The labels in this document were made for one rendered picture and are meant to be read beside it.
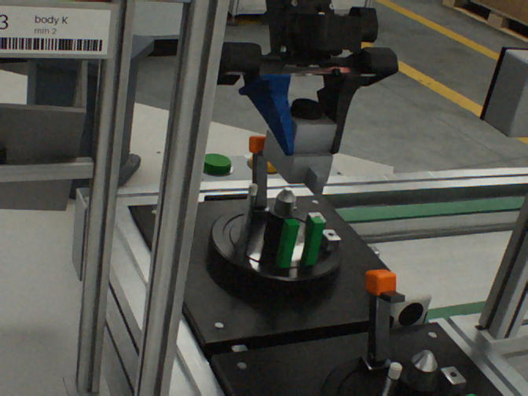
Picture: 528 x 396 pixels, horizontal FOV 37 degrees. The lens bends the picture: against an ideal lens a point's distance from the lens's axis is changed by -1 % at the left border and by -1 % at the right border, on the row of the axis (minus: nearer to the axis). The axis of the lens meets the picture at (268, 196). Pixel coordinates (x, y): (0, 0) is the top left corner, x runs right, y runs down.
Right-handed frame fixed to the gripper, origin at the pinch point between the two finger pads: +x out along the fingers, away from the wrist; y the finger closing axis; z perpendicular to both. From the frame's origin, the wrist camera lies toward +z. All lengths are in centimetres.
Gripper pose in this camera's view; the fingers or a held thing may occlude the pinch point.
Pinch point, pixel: (308, 119)
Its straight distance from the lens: 75.1
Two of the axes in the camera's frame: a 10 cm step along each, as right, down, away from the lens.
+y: 9.0, -0.5, 4.3
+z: 4.2, -1.3, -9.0
